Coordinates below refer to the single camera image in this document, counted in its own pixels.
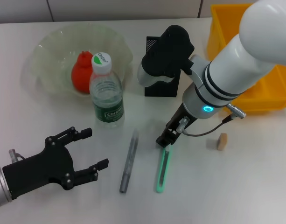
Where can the translucent wavy glass fruit plate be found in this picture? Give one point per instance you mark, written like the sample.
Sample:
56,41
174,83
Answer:
54,51

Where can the grey pen with clear cap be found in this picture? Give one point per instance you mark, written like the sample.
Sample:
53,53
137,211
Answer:
129,161

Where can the beige eraser with barcode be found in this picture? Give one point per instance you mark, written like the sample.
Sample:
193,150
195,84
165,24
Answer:
222,142

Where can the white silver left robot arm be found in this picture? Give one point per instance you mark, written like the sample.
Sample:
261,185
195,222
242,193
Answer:
0,186

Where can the yellow plastic storage bin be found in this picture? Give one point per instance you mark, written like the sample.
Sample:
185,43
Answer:
261,98

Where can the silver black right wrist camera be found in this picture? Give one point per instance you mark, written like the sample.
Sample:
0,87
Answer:
166,53

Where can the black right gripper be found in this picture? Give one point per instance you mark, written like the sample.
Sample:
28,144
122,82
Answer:
174,122

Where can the black mesh pen holder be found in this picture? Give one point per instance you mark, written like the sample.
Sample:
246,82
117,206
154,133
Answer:
161,89

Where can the red-orange fruit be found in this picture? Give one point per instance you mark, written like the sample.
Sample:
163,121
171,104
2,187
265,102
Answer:
81,74

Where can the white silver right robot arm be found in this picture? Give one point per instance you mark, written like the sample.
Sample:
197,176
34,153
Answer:
240,60

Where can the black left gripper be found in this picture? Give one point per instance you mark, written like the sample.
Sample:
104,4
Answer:
40,170

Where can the green utility knife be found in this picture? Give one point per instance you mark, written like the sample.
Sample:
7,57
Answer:
163,170

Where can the clear water bottle green label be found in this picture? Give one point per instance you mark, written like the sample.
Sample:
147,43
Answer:
107,98

